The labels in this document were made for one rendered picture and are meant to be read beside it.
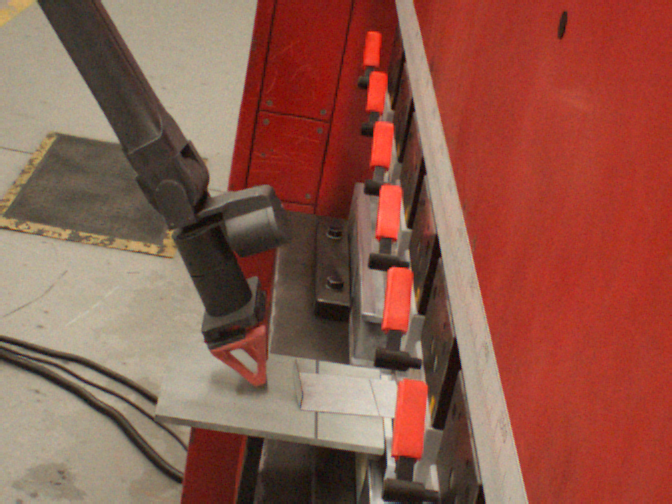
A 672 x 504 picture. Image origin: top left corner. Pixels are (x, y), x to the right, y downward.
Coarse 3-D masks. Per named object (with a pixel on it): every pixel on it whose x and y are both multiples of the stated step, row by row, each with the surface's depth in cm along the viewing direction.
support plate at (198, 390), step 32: (192, 352) 162; (192, 384) 155; (224, 384) 156; (288, 384) 159; (160, 416) 148; (192, 416) 149; (224, 416) 150; (256, 416) 151; (288, 416) 152; (320, 416) 154; (352, 416) 155; (352, 448) 150
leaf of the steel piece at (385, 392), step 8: (376, 384) 162; (384, 384) 163; (392, 384) 163; (376, 392) 161; (384, 392) 161; (392, 392) 161; (376, 400) 159; (384, 400) 159; (392, 400) 160; (384, 408) 158; (392, 408) 158; (384, 416) 156; (392, 416) 156
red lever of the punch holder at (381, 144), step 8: (376, 128) 155; (384, 128) 154; (392, 128) 155; (376, 136) 154; (384, 136) 154; (392, 136) 155; (376, 144) 153; (384, 144) 154; (376, 152) 153; (384, 152) 153; (376, 160) 153; (384, 160) 153; (376, 168) 153; (384, 168) 153; (376, 176) 152; (368, 184) 151; (376, 184) 151; (368, 192) 151; (376, 192) 151
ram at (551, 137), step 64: (448, 0) 139; (512, 0) 102; (576, 0) 80; (640, 0) 66; (448, 64) 131; (512, 64) 97; (576, 64) 77; (640, 64) 64; (448, 128) 125; (512, 128) 94; (576, 128) 75; (640, 128) 62; (512, 192) 90; (576, 192) 73; (640, 192) 61; (448, 256) 113; (512, 256) 87; (576, 256) 71; (640, 256) 59; (512, 320) 84; (576, 320) 68; (640, 320) 58; (512, 384) 81; (576, 384) 67; (640, 384) 56; (576, 448) 65; (640, 448) 55
